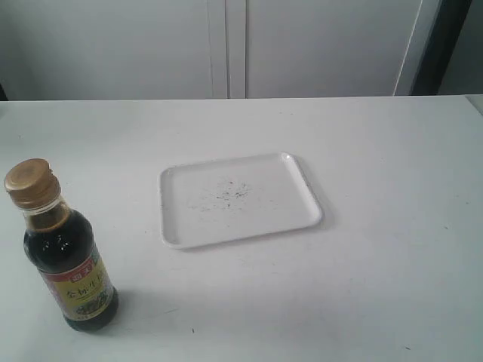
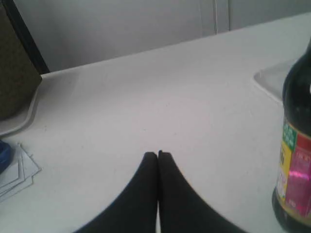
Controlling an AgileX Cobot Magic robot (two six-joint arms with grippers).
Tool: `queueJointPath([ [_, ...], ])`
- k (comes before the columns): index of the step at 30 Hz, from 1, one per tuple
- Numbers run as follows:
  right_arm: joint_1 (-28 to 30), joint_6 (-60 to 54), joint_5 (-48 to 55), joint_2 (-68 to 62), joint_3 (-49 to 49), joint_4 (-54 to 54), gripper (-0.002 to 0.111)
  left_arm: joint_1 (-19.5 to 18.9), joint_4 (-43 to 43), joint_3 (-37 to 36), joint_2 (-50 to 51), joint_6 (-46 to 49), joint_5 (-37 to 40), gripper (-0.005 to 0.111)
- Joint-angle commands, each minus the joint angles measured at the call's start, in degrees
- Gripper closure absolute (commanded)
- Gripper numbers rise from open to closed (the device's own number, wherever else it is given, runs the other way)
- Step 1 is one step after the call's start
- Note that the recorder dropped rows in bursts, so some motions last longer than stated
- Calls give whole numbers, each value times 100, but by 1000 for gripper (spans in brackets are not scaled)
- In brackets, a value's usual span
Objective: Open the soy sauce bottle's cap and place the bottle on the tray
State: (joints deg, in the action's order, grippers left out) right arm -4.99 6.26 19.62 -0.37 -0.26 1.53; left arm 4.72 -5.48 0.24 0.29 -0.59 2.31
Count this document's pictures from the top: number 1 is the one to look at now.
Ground dark soy sauce bottle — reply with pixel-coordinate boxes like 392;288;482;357
4;158;118;333

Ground white rectangular plastic tray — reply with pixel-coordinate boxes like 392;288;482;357
158;152;325;250

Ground white cabinet doors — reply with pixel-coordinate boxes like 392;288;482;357
1;1;440;100

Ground dark vertical post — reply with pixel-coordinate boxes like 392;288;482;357
410;0;472;96

